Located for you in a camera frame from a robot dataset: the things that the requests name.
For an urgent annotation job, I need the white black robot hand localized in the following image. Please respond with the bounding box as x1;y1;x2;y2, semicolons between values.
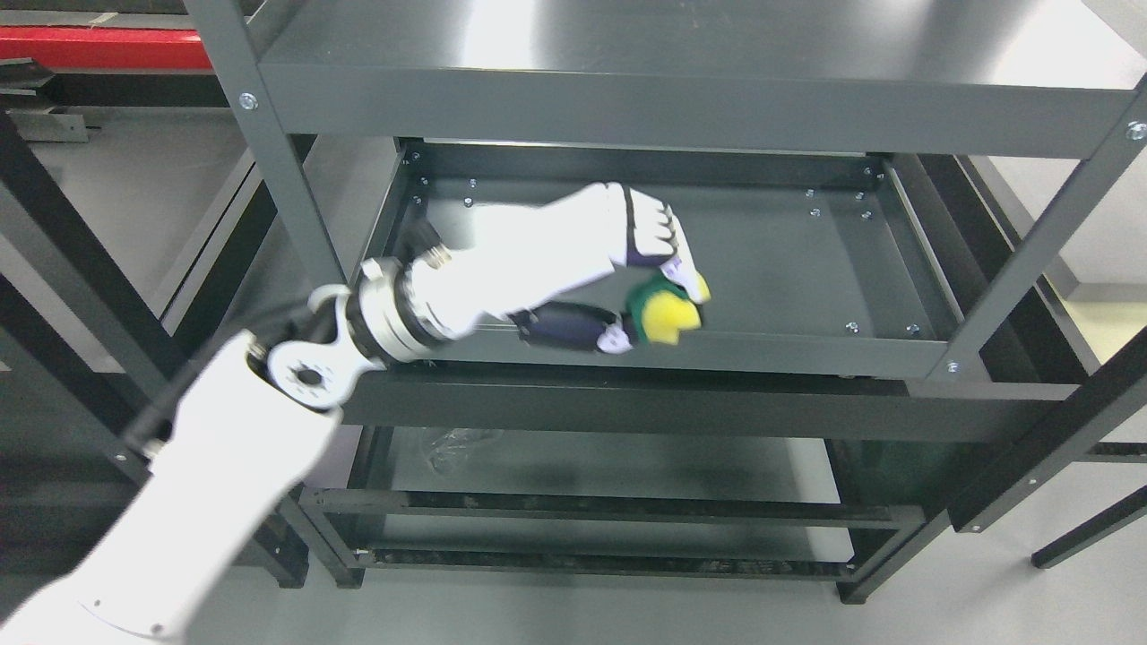
396;181;701;355

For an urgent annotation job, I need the green yellow sponge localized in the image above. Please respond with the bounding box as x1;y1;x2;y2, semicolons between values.
621;272;711;345

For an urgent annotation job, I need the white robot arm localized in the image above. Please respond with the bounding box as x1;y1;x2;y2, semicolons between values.
3;258;415;644

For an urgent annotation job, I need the grey metal shelf unit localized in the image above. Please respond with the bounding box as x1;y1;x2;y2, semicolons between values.
188;1;1144;380

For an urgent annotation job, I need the black metal shelf rack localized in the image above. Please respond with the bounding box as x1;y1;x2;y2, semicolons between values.
0;107;1147;603

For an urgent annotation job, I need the clear plastic bag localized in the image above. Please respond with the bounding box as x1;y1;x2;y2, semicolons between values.
421;427;504;475

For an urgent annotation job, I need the red metal beam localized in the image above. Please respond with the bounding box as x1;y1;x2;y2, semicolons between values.
1;26;212;71

